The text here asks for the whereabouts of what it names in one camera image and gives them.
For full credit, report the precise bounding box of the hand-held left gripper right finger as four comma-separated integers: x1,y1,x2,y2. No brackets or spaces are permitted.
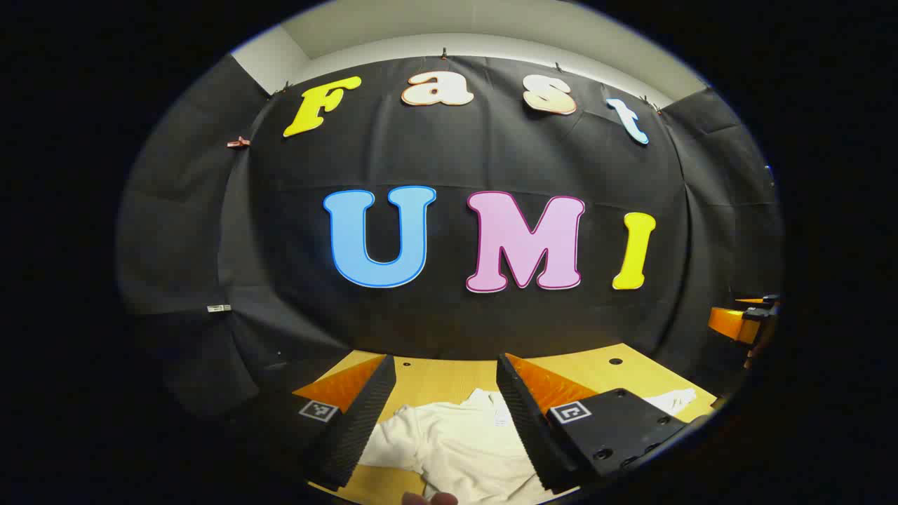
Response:
496,353,692,495

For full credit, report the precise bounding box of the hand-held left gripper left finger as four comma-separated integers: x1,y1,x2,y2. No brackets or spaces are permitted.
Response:
224,354,398,492

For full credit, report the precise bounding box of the cream white sweatshirt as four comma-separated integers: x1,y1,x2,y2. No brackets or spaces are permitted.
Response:
358,387,699,505

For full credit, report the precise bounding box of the black backdrop cloth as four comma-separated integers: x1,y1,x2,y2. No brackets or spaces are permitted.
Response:
116,53,785,436

